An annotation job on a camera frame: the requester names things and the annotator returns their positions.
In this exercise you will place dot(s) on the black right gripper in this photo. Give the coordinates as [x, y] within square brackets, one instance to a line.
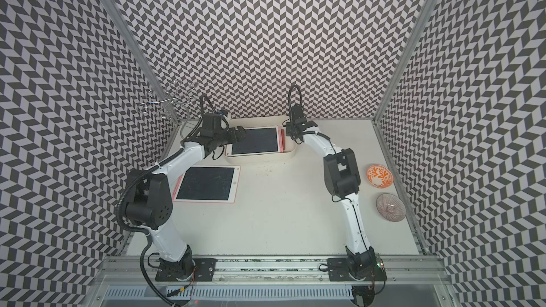
[289, 128]

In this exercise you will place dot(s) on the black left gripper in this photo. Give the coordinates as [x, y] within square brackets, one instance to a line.
[233, 133]

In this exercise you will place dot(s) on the pink writing tablet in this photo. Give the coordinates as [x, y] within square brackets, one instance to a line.
[207, 184]
[258, 141]

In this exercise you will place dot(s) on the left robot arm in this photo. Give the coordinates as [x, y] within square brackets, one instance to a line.
[146, 204]

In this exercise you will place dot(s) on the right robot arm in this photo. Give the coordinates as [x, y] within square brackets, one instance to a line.
[342, 180]

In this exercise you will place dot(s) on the white plastic storage box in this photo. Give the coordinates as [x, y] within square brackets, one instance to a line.
[288, 147]

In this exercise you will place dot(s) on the orange patterned bowl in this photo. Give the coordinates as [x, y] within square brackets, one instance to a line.
[379, 176]

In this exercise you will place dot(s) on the chrome wire stand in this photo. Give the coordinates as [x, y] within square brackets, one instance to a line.
[178, 108]

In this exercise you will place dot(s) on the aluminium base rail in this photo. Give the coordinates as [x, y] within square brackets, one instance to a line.
[402, 280]

